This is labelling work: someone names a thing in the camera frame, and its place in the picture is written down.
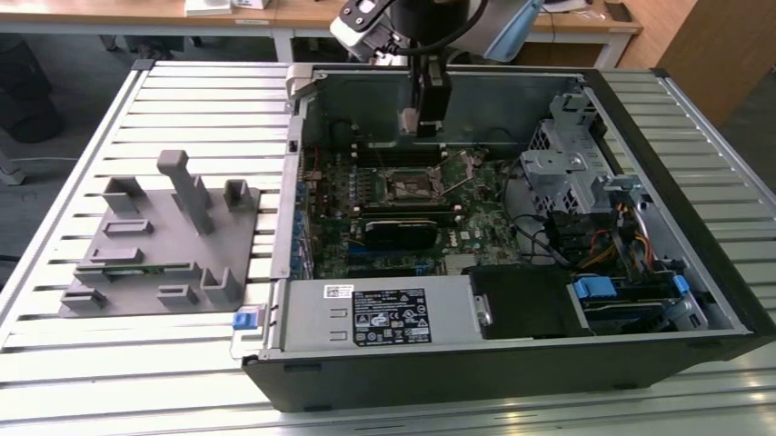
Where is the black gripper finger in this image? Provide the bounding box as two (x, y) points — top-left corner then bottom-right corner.
(416, 84), (454, 138)

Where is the metal socket cover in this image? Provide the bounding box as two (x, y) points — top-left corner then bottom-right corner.
(430, 149), (473, 183)

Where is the CPU socket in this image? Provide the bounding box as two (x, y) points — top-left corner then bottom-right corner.
(380, 168), (449, 206)

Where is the black RAM slot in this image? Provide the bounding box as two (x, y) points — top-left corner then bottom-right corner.
(362, 210), (457, 221)
(357, 154), (448, 168)
(361, 203), (454, 213)
(356, 144), (448, 158)

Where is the black rear fan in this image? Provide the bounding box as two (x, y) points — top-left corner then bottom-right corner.
(326, 118), (357, 154)

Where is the metal drive cage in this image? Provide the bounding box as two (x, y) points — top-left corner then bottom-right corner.
(520, 81), (613, 214)

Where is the green motherboard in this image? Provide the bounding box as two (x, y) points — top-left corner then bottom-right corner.
(297, 149), (529, 279)

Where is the wooden office desk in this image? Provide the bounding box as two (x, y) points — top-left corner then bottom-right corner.
(0, 0), (286, 38)
(271, 0), (644, 69)

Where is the small black graphics card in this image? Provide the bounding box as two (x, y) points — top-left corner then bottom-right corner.
(362, 219), (440, 250)

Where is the grey parts rack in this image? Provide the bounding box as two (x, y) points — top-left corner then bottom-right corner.
(58, 149), (263, 318)

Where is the blue disk carrier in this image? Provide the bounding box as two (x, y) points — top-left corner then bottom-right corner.
(569, 272), (691, 303)

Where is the wooden cabinet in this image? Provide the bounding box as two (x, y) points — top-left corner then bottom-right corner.
(617, 0), (776, 128)

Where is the grey power supply unit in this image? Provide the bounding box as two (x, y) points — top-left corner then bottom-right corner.
(282, 275), (486, 353)

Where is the blue case latch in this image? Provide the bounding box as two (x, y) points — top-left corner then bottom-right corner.
(233, 306), (262, 331)

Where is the green RAM stick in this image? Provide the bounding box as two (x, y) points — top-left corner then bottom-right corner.
(102, 264), (195, 277)

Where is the black open PC case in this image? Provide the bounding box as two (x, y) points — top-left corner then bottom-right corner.
(241, 63), (776, 413)

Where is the black round bin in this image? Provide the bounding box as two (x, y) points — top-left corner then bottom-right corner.
(0, 35), (66, 144)

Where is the grey desk foot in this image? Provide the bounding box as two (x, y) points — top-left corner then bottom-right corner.
(0, 152), (30, 186)

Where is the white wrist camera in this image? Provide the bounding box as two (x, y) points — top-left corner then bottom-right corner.
(330, 0), (417, 60)

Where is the grey drive bracket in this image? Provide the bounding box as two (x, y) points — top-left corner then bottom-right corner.
(591, 174), (651, 214)

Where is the coloured power wire bundle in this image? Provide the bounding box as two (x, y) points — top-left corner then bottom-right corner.
(585, 203), (660, 273)

